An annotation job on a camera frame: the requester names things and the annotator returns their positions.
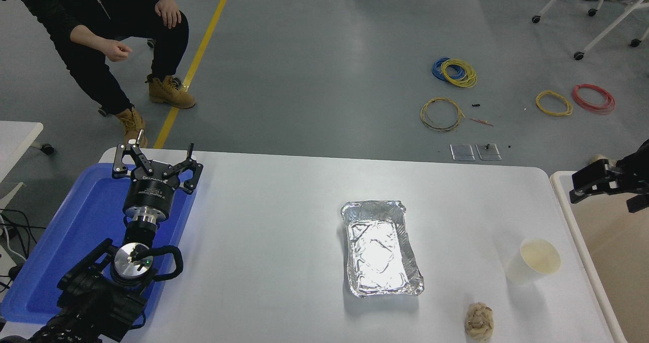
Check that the white power strip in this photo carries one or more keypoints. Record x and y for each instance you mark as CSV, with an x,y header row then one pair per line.
x,y
6,259

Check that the white paper cup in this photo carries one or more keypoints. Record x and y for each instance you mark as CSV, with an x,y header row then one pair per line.
x,y
530,269

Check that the white wheeled chair frame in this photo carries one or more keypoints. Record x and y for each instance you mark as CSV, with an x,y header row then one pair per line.
x,y
608,26

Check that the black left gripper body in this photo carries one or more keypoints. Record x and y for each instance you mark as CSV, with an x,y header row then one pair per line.
x,y
149,193

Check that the person's left hand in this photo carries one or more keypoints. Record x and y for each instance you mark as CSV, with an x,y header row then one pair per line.
x,y
169,13

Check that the large pale bin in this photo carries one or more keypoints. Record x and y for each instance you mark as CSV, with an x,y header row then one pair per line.
x,y
618,262

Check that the person's right hand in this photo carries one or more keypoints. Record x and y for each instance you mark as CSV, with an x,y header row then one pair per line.
x,y
118,51

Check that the clear floor plate with screw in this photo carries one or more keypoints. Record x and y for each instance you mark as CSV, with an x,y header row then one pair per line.
x,y
488,152

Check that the crumpled tan paper ball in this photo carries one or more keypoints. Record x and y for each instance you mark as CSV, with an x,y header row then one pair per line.
x,y
479,321

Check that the person's right forearm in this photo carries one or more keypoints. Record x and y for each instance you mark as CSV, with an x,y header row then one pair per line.
x,y
88,37

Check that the white side table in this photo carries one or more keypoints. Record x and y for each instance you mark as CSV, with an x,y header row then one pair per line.
x,y
15,140

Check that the silver foil tray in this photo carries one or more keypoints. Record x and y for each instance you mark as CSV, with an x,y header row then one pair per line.
x,y
380,251

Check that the blue plastic tray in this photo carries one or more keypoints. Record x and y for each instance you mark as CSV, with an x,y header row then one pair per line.
x,y
81,216

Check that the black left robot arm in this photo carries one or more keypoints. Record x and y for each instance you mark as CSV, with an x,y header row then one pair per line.
x,y
96,302

